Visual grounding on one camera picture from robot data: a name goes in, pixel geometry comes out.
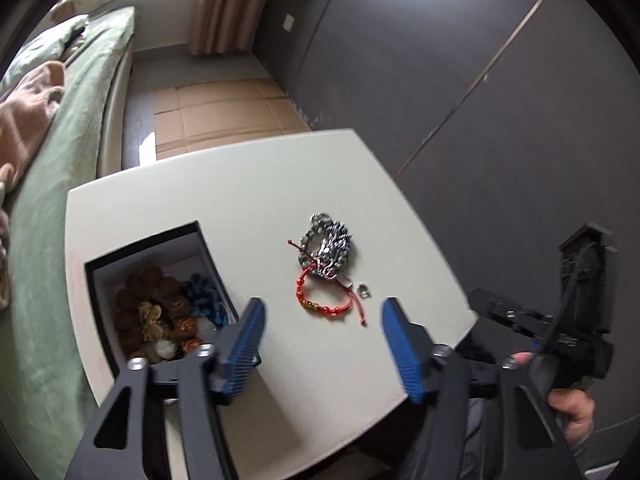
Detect blue bead bracelet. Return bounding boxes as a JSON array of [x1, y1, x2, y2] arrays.
[[185, 272, 230, 330]]

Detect brown wooden bead bracelet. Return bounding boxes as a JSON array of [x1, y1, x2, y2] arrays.
[[112, 264, 205, 364]]

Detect red string bracelet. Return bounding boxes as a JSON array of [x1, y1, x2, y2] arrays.
[[286, 237, 369, 328]]

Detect black jewelry box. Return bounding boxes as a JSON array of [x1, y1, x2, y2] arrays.
[[85, 221, 239, 375]]

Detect person's right hand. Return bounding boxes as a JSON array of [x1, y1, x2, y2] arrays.
[[511, 351, 598, 449]]

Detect white side table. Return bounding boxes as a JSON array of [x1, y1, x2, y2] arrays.
[[64, 130, 476, 479]]

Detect green bed mattress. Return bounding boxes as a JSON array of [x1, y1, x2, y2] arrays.
[[1, 6, 136, 479]]

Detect flattened cardboard sheets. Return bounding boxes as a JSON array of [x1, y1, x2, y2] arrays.
[[152, 78, 309, 159]]

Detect pink fleece blanket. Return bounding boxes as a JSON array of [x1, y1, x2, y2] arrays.
[[1, 61, 65, 310]]

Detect pink right curtain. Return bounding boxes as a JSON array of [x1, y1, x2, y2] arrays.
[[189, 0, 266, 56]]

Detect green floral quilt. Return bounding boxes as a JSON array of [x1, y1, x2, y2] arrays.
[[1, 14, 89, 96]]

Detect silver chain bracelet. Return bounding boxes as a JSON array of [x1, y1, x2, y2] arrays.
[[296, 212, 355, 281]]

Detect white wall socket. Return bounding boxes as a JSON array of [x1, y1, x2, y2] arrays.
[[282, 14, 295, 32]]

